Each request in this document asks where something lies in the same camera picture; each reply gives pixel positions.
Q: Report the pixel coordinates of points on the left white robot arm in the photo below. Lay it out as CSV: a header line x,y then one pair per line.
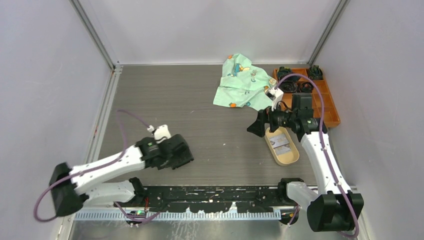
x,y
72,188

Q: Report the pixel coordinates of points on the beige oval tray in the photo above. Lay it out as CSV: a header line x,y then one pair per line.
x,y
284,159

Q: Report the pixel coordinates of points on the orange compartment tray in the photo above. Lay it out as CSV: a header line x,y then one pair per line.
x,y
331,117

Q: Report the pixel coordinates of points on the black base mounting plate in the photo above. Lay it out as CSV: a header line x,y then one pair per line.
x,y
210,199

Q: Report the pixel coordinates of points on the aluminium cable duct rail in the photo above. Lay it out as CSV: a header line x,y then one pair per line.
x,y
116,215

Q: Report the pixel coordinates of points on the silver VIP card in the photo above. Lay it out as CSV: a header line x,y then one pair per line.
x,y
282,149

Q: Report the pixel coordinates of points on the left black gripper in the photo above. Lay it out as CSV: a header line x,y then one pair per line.
x,y
176,159

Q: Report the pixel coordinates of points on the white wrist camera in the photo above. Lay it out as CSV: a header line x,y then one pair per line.
x,y
160,133
276,95

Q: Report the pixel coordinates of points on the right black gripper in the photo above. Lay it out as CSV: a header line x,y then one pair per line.
x,y
264,116

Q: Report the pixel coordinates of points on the green cartoon print cloth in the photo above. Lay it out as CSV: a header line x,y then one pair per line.
x,y
243,84

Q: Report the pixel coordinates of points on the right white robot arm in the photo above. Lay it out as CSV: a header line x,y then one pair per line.
x,y
333,207

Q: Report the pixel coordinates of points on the white VIP card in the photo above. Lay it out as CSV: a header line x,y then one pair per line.
x,y
278,140

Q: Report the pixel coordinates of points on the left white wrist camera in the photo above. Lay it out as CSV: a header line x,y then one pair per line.
x,y
160,133

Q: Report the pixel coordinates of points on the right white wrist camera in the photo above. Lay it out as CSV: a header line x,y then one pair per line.
x,y
276,95

